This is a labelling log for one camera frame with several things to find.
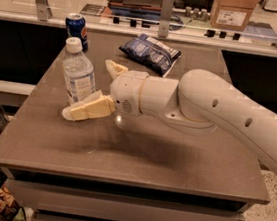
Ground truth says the middle metal glass bracket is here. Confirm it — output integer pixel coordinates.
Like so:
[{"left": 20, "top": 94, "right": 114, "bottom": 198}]
[{"left": 158, "top": 0, "right": 174, "bottom": 38}]

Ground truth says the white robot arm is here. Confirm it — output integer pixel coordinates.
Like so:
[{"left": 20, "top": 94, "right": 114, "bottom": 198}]
[{"left": 61, "top": 59, "right": 277, "bottom": 175}]

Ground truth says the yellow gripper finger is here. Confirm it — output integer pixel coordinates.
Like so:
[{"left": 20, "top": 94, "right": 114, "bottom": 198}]
[
  {"left": 61, "top": 90, "right": 116, "bottom": 121},
  {"left": 105, "top": 59, "right": 128, "bottom": 79}
]

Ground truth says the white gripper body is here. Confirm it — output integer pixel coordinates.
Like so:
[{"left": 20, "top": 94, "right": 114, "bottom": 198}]
[{"left": 110, "top": 70, "right": 149, "bottom": 115}]

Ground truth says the blue chip bag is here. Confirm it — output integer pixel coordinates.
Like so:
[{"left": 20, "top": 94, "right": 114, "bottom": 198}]
[{"left": 119, "top": 33, "right": 181, "bottom": 77}]

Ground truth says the snack bag on floor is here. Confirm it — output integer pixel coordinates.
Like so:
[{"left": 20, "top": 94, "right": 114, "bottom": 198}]
[{"left": 0, "top": 187, "right": 29, "bottom": 221}]

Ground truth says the upper grey drawer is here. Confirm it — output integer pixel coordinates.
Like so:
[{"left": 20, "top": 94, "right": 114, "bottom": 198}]
[{"left": 7, "top": 179, "right": 245, "bottom": 221}]

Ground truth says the blue pepsi can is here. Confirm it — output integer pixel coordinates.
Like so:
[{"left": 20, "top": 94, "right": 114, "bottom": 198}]
[{"left": 65, "top": 13, "right": 88, "bottom": 52}]

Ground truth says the clear plastic water bottle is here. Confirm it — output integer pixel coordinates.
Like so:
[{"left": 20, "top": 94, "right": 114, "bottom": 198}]
[{"left": 62, "top": 37, "right": 96, "bottom": 103}]

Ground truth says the cardboard box with label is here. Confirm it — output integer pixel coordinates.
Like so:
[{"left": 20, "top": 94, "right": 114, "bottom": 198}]
[{"left": 210, "top": 0, "right": 259, "bottom": 31}]

